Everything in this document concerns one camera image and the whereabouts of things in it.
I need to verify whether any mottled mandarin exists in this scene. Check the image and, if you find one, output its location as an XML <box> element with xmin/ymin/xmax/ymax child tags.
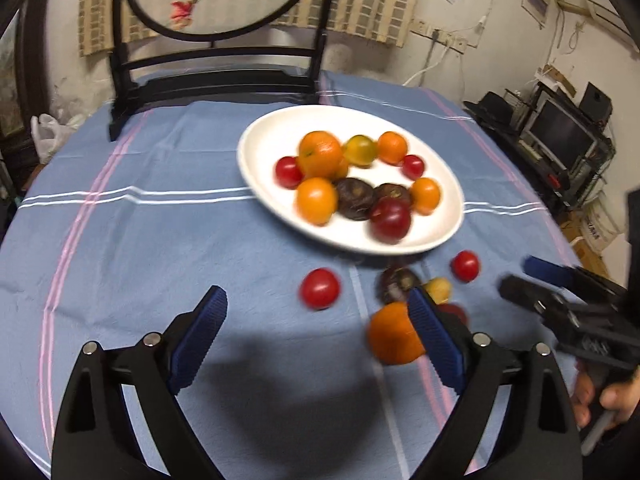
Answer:
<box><xmin>367</xmin><ymin>302</ymin><xmax>427</xmax><ymax>366</ymax></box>

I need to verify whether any large red tomato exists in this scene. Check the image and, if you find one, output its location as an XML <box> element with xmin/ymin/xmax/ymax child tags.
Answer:
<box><xmin>300</xmin><ymin>268</ymin><xmax>341</xmax><ymax>311</ymax></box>

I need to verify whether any brown cardboard piece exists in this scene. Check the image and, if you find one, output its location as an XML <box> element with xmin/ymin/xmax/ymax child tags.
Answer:
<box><xmin>537</xmin><ymin>65</ymin><xmax>578</xmax><ymax>96</ymax></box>

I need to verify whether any large orange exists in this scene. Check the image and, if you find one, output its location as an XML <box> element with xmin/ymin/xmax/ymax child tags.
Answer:
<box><xmin>298</xmin><ymin>130</ymin><xmax>345</xmax><ymax>180</ymax></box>

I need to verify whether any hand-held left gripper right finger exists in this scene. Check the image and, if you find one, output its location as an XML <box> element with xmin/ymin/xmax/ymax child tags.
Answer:
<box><xmin>406</xmin><ymin>286</ymin><xmax>583</xmax><ymax>480</ymax></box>

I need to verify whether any red cherry tomato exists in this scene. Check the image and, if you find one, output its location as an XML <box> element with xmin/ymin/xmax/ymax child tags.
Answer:
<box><xmin>451</xmin><ymin>250</ymin><xmax>481</xmax><ymax>282</ymax></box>
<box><xmin>401</xmin><ymin>154</ymin><xmax>426</xmax><ymax>180</ymax></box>

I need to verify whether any white oval plate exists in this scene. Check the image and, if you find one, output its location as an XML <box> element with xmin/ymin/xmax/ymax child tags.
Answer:
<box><xmin>236</xmin><ymin>105</ymin><xmax>466</xmax><ymax>256</ymax></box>

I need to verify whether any dark brown fruit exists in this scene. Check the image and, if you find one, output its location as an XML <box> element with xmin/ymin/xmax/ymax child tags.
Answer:
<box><xmin>372</xmin><ymin>182</ymin><xmax>413</xmax><ymax>208</ymax></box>

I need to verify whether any small orange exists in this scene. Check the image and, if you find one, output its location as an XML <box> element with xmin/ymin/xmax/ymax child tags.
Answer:
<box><xmin>410</xmin><ymin>177</ymin><xmax>443</xmax><ymax>216</ymax></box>
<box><xmin>296</xmin><ymin>177</ymin><xmax>339</xmax><ymax>226</ymax></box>

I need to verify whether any computer monitor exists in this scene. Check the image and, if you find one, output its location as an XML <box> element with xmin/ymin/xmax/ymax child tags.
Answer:
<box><xmin>527</xmin><ymin>97</ymin><xmax>598</xmax><ymax>168</ymax></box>

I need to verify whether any blue striped tablecloth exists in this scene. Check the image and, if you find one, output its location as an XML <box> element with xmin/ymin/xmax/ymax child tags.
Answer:
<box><xmin>0</xmin><ymin>69</ymin><xmax>626</xmax><ymax>480</ymax></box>

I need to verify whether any black speaker box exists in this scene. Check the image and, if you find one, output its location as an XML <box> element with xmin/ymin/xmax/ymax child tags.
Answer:
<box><xmin>579</xmin><ymin>81</ymin><xmax>613</xmax><ymax>123</ymax></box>

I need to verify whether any dark purple plum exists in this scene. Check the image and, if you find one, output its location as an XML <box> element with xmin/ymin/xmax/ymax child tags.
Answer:
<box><xmin>440</xmin><ymin>303</ymin><xmax>469</xmax><ymax>328</ymax></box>

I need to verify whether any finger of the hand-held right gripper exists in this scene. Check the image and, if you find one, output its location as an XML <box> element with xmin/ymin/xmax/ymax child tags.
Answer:
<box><xmin>522</xmin><ymin>255</ymin><xmax>628</xmax><ymax>301</ymax></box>
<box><xmin>499</xmin><ymin>274</ymin><xmax>601</xmax><ymax>331</ymax></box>

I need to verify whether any white power cable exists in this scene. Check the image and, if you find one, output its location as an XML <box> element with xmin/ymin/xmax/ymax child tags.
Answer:
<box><xmin>402</xmin><ymin>45</ymin><xmax>451</xmax><ymax>86</ymax></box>

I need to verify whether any dark red plum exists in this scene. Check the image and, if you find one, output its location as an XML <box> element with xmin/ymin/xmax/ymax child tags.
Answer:
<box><xmin>370</xmin><ymin>197</ymin><xmax>413</xmax><ymax>246</ymax></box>

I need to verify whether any black framed painting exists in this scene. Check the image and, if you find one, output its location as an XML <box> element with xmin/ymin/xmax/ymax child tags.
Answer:
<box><xmin>0</xmin><ymin>20</ymin><xmax>26</xmax><ymax>138</ymax></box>

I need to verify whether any black computer desk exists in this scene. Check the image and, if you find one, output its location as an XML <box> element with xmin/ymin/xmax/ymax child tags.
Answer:
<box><xmin>462</xmin><ymin>82</ymin><xmax>616</xmax><ymax>211</ymax></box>

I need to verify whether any small yellow-green fruit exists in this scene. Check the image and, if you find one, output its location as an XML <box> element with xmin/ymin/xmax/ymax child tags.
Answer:
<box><xmin>422</xmin><ymin>277</ymin><xmax>453</xmax><ymax>306</ymax></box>

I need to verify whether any white plastic bag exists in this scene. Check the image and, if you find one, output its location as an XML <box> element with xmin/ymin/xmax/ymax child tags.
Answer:
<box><xmin>30</xmin><ymin>112</ymin><xmax>88</xmax><ymax>163</ymax></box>

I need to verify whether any round orange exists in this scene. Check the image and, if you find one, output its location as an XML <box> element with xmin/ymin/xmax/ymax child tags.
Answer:
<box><xmin>376</xmin><ymin>131</ymin><xmax>408</xmax><ymax>166</ymax></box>

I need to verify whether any brown patterned round fruit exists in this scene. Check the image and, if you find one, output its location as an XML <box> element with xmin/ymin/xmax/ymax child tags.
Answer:
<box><xmin>377</xmin><ymin>266</ymin><xmax>422</xmax><ymax>307</ymax></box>

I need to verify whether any framed wall notice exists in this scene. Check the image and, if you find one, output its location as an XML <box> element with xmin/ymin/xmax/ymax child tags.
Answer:
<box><xmin>522</xmin><ymin>0</ymin><xmax>551</xmax><ymax>28</ymax></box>

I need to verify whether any black hat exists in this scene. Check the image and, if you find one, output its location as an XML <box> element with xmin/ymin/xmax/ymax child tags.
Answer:
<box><xmin>462</xmin><ymin>91</ymin><xmax>521</xmax><ymax>126</ymax></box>

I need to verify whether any dark wrinkled passion fruit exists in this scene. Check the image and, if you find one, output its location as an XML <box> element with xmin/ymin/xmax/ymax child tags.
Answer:
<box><xmin>334</xmin><ymin>178</ymin><xmax>375</xmax><ymax>222</ymax></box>

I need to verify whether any beige checked curtain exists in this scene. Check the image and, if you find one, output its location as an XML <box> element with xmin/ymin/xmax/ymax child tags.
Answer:
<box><xmin>77</xmin><ymin>0</ymin><xmax>430</xmax><ymax>58</ymax></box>

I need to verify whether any person's right hand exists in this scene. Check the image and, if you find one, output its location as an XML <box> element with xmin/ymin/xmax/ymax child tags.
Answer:
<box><xmin>570</xmin><ymin>366</ymin><xmax>640</xmax><ymax>429</ymax></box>

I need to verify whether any cardboard box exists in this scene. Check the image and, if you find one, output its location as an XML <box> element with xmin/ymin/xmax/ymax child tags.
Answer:
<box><xmin>560</xmin><ymin>195</ymin><xmax>626</xmax><ymax>271</ymax></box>

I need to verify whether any yellow-green tomato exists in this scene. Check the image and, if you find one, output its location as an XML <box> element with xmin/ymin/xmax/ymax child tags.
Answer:
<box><xmin>342</xmin><ymin>134</ymin><xmax>378</xmax><ymax>168</ymax></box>

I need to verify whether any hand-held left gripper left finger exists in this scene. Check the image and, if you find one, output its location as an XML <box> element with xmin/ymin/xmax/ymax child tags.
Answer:
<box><xmin>51</xmin><ymin>285</ymin><xmax>229</xmax><ymax>480</ymax></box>

